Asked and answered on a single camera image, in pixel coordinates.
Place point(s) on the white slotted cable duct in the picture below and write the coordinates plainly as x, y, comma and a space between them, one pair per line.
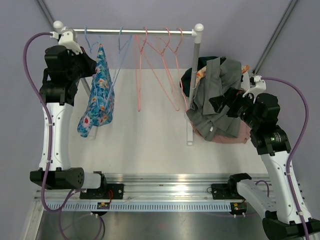
147, 206

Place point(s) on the blue floral garment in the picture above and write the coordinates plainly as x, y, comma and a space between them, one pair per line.
92, 117

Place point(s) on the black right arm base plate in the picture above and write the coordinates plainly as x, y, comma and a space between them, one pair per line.
220, 191

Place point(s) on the pink hanger of floral skirt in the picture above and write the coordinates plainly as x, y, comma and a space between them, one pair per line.
161, 52

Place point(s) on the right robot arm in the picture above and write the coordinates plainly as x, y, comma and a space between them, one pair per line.
286, 217

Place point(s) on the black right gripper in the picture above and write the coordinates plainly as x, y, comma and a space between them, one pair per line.
232, 98

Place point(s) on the blue wire hanger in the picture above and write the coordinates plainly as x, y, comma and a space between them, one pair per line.
101, 84
122, 53

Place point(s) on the grey skirt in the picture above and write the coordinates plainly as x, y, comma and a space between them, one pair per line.
208, 110

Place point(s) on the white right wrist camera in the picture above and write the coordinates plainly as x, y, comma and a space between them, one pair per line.
258, 88

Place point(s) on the aluminium frame post right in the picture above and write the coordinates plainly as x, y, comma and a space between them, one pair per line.
276, 33

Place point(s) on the orange floral skirt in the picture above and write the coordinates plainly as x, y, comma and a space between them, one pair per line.
202, 72

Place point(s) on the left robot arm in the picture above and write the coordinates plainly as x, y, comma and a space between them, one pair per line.
59, 88

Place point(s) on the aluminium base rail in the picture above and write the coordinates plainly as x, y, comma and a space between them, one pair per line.
162, 187

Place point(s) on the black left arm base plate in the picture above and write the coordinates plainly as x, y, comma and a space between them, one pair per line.
113, 191

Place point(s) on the pink pleated skirt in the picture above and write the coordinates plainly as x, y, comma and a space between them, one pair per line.
229, 132

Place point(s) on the pink wire hanger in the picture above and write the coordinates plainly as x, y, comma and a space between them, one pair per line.
175, 51

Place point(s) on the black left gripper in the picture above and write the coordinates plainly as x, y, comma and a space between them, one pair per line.
90, 63

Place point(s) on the silver clothes rack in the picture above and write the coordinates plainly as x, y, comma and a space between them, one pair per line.
196, 33

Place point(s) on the aluminium frame post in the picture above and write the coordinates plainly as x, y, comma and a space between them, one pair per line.
276, 33
46, 13

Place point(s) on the aluminium frame post left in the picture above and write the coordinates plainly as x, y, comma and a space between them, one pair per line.
46, 13

